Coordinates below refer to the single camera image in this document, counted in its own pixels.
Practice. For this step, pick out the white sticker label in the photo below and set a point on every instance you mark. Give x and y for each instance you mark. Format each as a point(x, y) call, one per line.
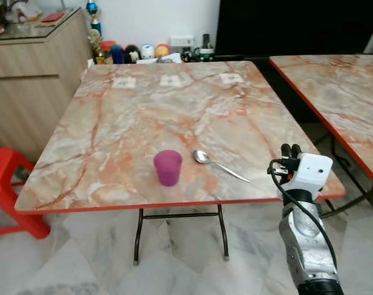
point(170, 80)
point(231, 78)
point(124, 82)

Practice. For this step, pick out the silver metal spoon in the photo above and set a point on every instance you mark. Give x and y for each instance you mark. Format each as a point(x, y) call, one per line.
point(202, 157)

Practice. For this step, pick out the gold trophy figure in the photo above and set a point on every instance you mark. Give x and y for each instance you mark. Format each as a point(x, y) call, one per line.
point(97, 43)

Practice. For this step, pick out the blue toy figure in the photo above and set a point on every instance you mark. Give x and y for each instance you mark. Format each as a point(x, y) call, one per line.
point(117, 55)

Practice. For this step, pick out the red capped toy figure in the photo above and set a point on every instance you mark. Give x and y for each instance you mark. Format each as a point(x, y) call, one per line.
point(107, 48)

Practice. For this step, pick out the flat red box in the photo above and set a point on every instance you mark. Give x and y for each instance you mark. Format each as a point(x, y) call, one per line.
point(53, 16)

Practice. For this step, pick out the black toy figure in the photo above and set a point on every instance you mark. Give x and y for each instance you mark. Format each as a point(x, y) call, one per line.
point(133, 54)

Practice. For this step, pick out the black television screen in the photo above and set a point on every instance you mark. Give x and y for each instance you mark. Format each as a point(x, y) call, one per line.
point(297, 24)

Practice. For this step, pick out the white round toy figure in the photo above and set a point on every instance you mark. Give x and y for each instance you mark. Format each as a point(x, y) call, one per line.
point(147, 51)

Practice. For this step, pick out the light wooden cabinet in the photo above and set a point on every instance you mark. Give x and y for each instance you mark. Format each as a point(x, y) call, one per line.
point(26, 86)

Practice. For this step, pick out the black remote control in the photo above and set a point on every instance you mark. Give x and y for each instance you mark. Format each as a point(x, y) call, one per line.
point(206, 41)

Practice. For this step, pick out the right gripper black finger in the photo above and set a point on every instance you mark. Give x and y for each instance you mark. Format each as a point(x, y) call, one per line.
point(286, 150)
point(295, 150)

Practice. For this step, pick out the blue trophy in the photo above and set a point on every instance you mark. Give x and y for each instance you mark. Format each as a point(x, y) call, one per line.
point(93, 9)

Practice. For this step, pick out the purple plastic cup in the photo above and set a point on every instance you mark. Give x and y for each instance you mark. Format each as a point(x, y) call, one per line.
point(168, 167)

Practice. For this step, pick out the orange yellow round toy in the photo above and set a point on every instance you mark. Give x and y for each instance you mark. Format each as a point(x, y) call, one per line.
point(162, 50)

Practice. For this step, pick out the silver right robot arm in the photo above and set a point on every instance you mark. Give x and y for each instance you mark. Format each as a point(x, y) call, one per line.
point(306, 246)

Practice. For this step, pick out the dark green mug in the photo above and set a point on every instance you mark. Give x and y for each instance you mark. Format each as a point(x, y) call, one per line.
point(206, 54)

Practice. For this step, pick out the marble pattern folding table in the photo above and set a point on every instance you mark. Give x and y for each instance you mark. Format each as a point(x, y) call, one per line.
point(340, 86)
point(174, 117)

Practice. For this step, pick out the white wall socket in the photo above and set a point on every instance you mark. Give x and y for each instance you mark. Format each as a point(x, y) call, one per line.
point(182, 41)

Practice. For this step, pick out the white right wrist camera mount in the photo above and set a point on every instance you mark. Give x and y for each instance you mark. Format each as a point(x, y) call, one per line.
point(313, 169)

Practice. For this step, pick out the white figurine ornament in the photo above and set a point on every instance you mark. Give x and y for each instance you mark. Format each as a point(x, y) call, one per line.
point(27, 11)

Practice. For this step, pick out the red plastic stool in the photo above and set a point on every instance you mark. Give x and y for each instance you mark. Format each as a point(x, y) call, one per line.
point(8, 178)

